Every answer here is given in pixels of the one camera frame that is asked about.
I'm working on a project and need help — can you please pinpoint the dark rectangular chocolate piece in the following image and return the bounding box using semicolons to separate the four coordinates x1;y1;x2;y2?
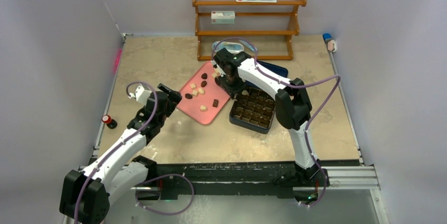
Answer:
212;99;219;108

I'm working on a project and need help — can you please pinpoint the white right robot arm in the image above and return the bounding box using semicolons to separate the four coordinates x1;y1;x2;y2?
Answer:
211;48;317;186

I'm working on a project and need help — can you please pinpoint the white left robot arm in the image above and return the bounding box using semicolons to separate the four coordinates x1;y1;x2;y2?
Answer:
59;82;182;223

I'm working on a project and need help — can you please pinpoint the blue chocolate tin box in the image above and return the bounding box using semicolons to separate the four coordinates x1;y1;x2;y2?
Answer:
229;86;275;134

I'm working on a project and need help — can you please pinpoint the pink plastic tray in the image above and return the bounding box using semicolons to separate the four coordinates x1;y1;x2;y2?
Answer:
177;61;230;125

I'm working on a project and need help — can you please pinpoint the red black button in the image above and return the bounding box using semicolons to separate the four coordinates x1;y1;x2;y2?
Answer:
101;114;118;129

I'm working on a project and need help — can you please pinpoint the light blue oval package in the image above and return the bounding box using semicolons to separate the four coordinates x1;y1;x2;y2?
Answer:
212;41;245;54

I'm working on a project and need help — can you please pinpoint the light blue small tube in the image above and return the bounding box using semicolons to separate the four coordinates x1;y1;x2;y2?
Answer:
241;41;258;52

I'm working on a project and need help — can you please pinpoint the dark blue tin lid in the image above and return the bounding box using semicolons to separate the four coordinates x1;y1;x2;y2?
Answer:
257;61;289;78

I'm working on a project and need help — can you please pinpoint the white green small box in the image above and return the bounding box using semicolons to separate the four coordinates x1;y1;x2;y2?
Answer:
211;11;236;24

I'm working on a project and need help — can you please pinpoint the wooden shelf rack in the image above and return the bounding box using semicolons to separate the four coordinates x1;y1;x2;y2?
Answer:
192;0;308;61

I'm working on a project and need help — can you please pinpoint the blue white corner device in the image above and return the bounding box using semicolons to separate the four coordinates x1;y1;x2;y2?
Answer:
322;33;337;53

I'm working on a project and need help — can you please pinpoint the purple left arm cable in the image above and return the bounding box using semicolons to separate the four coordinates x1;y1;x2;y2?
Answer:
74;82;195;224

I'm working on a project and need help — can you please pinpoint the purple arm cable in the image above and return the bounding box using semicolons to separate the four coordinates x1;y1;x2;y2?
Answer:
74;82;195;224
211;37;341;208

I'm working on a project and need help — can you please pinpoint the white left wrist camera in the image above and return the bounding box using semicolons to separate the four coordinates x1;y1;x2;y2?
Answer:
128;84;152;105

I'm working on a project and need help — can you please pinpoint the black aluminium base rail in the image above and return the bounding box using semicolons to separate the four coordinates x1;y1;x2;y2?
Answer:
71;161;380;202

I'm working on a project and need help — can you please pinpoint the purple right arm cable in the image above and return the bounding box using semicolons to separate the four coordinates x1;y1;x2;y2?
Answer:
211;37;341;208

